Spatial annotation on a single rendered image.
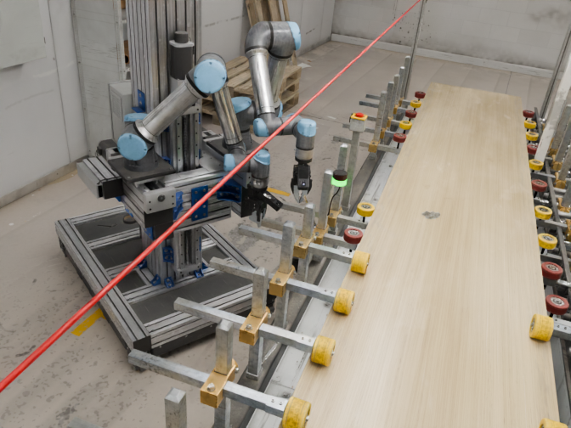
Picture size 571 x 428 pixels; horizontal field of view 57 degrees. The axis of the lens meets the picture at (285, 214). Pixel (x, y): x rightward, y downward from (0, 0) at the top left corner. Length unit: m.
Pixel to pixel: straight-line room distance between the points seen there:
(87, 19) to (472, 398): 3.74
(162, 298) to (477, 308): 1.65
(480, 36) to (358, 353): 8.40
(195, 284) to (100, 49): 2.17
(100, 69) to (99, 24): 0.34
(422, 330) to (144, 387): 1.48
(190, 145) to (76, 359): 1.24
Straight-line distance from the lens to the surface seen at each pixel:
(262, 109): 2.17
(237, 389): 1.48
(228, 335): 1.40
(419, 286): 2.03
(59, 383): 2.89
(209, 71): 2.04
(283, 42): 2.31
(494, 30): 9.72
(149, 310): 2.87
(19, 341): 3.16
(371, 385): 1.62
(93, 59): 4.52
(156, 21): 2.43
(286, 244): 1.78
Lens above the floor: 2.07
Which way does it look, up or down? 30 degrees down
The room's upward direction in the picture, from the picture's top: 5 degrees clockwise
